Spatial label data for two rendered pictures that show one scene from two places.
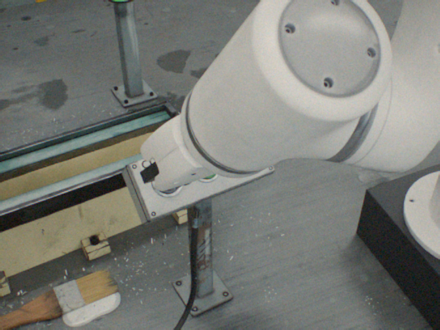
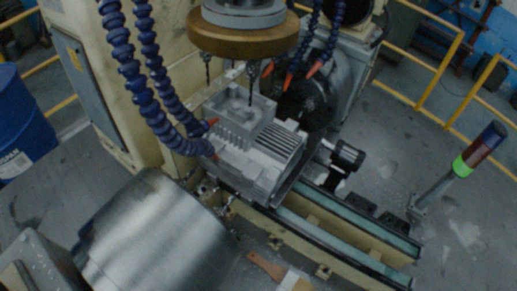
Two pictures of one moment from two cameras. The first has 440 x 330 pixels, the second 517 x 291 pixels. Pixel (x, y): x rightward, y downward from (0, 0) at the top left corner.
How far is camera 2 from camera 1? 40 cm
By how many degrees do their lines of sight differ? 40
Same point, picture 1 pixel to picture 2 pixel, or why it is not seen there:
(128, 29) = (446, 185)
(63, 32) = (419, 139)
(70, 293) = (291, 280)
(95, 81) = (410, 180)
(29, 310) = (272, 267)
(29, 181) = (332, 217)
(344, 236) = not seen: outside the picture
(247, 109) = not seen: outside the picture
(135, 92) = (419, 206)
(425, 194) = not seen: outside the picture
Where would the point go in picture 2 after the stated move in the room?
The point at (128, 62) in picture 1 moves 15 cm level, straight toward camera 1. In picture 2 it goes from (430, 194) to (411, 223)
